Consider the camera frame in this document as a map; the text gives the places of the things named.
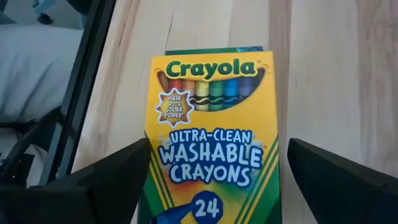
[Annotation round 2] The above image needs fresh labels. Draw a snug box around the yellow Crayola crayon box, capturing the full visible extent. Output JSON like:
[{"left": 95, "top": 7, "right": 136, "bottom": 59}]
[{"left": 136, "top": 45, "right": 283, "bottom": 224}]

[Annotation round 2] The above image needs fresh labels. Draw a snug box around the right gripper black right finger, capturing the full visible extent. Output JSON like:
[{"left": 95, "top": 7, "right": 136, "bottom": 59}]
[{"left": 287, "top": 138, "right": 398, "bottom": 224}]

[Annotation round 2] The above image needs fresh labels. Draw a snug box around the black aluminium table frame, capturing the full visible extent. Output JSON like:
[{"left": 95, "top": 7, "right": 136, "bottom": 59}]
[{"left": 0, "top": 0, "right": 118, "bottom": 189}]

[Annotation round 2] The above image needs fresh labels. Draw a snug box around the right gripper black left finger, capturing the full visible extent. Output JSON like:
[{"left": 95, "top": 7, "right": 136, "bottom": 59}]
[{"left": 0, "top": 138, "right": 152, "bottom": 224}]

